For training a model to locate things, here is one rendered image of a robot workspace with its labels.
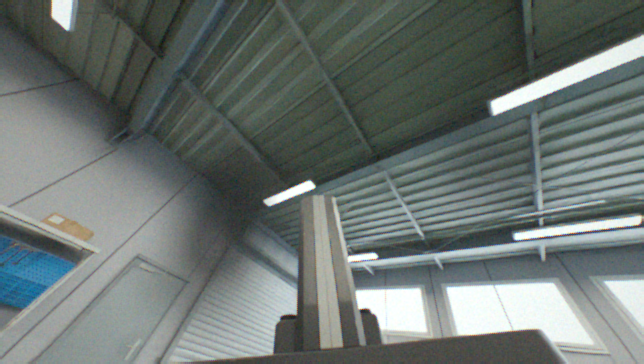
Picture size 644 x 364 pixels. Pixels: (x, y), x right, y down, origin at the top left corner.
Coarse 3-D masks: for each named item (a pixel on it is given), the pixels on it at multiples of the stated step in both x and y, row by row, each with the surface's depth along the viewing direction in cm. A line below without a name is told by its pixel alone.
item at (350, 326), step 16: (320, 208) 9; (336, 208) 9; (336, 224) 8; (336, 240) 7; (336, 256) 7; (336, 272) 6; (336, 288) 6; (352, 288) 6; (336, 304) 5; (352, 304) 5; (336, 320) 5; (352, 320) 5; (368, 320) 6; (336, 336) 5; (352, 336) 5; (368, 336) 5
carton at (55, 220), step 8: (48, 216) 235; (56, 216) 239; (48, 224) 233; (56, 224) 237; (64, 224) 242; (72, 224) 246; (64, 232) 239; (72, 232) 244; (80, 232) 249; (88, 232) 254
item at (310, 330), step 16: (304, 208) 9; (304, 224) 8; (320, 224) 8; (304, 240) 7; (320, 240) 7; (304, 256) 7; (320, 256) 7; (304, 272) 6; (320, 272) 6; (304, 288) 6; (320, 288) 6; (304, 304) 5; (320, 304) 5; (288, 320) 6; (304, 320) 5; (320, 320) 5; (288, 336) 5; (304, 336) 5; (320, 336) 5; (288, 352) 5
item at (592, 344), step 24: (456, 288) 432; (480, 288) 407; (504, 288) 385; (528, 288) 365; (552, 288) 348; (456, 312) 403; (480, 312) 382; (504, 312) 361; (528, 312) 345; (552, 312) 329; (576, 312) 315; (552, 336) 313; (576, 336) 300
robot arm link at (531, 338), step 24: (456, 336) 4; (480, 336) 4; (504, 336) 4; (528, 336) 4; (216, 360) 4; (240, 360) 4; (264, 360) 4; (288, 360) 4; (312, 360) 4; (336, 360) 4; (360, 360) 4; (384, 360) 4; (408, 360) 4; (432, 360) 4; (456, 360) 4; (480, 360) 4; (504, 360) 4; (528, 360) 4; (552, 360) 4
